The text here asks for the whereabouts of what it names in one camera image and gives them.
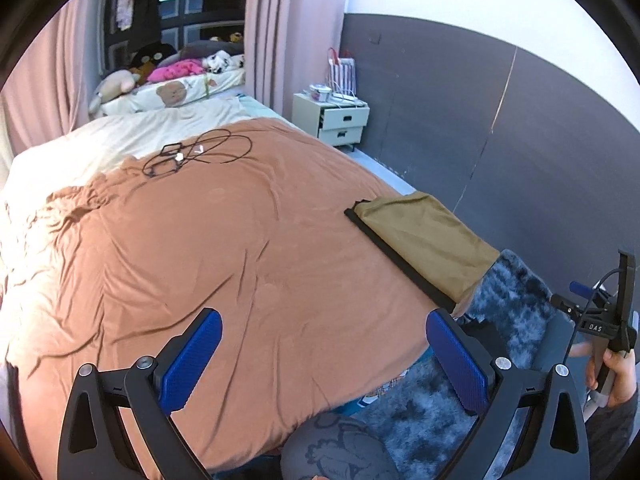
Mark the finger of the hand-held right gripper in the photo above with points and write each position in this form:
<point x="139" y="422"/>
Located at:
<point x="580" y="288"/>

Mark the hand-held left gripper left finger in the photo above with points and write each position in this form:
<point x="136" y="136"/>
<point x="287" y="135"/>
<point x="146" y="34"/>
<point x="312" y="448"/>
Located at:
<point x="192" y="360"/>

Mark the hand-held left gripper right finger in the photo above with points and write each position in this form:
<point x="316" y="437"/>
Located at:
<point x="457" y="365"/>

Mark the olive yellow towel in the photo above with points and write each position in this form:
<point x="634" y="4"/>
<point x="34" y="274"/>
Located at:
<point x="425" y="240"/>

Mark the person's right forearm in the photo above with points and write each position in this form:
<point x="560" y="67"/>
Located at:
<point x="610" y="440"/>

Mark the person's right hand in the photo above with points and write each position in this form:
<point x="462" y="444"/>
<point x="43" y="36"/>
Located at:
<point x="622" y="380"/>

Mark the blue shaggy rug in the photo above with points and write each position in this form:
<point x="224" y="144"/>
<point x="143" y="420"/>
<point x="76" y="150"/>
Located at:
<point x="520" y="285"/>

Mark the orange blanket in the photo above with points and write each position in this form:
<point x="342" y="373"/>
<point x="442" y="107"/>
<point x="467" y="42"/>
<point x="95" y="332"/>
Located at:
<point x="225" y="250"/>

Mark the cream bed sheet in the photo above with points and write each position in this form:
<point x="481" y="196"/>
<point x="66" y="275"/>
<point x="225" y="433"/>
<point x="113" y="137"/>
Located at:
<point x="125" y="130"/>

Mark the bear print pillow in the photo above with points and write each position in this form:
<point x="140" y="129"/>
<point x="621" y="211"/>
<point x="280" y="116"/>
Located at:
<point x="170" y="95"/>

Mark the white nightstand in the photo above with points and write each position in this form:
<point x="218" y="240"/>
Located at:
<point x="345" y="120"/>

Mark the white power strip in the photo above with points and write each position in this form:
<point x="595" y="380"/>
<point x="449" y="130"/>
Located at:
<point x="350" y="101"/>

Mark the beige plush toy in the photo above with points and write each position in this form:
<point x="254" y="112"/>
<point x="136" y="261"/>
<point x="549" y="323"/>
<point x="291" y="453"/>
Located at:
<point x="115" y="85"/>

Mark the pink plush toy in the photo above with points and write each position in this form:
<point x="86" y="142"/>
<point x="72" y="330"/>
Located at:
<point x="177" y="70"/>

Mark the black and white plush toy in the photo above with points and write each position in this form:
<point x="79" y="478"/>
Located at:
<point x="217" y="62"/>

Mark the striped gift bag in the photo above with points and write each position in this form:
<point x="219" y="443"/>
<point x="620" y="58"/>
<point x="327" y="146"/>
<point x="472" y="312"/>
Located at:
<point x="345" y="75"/>

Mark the grey pillow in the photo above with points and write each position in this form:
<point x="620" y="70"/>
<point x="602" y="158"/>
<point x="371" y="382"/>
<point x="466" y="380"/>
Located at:
<point x="210" y="49"/>

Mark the pink curtain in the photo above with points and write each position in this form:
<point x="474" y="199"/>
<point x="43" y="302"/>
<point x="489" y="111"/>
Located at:
<point x="50" y="70"/>
<point x="295" y="35"/>

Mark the small brown plush toy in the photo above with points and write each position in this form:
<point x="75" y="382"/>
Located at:
<point x="235" y="37"/>

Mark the black framed window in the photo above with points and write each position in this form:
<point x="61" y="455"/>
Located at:
<point x="185" y="20"/>

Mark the hanging black garment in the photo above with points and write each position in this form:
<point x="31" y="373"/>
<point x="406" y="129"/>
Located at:
<point x="147" y="5"/>

